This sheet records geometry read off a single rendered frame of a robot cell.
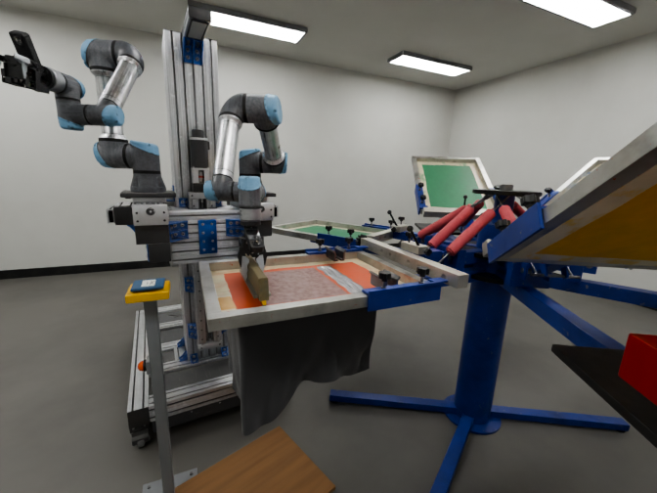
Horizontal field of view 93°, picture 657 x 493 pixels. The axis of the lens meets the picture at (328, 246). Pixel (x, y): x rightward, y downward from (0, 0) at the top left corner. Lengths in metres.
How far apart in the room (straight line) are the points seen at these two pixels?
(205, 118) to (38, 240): 3.69
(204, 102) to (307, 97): 3.50
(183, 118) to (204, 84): 0.21
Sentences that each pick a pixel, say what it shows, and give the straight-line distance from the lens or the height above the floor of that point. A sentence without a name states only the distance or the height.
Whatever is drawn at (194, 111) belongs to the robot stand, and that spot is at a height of 1.67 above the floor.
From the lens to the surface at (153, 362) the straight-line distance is 1.40.
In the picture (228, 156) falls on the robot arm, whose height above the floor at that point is 1.42.
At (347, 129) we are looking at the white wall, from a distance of 5.56.
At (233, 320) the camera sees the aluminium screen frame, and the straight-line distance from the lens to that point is 0.90.
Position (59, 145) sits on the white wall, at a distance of 5.09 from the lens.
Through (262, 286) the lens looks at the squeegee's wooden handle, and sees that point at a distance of 0.99.
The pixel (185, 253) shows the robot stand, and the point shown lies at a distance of 1.75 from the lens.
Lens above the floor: 1.37
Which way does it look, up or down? 13 degrees down
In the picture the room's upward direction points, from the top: 2 degrees clockwise
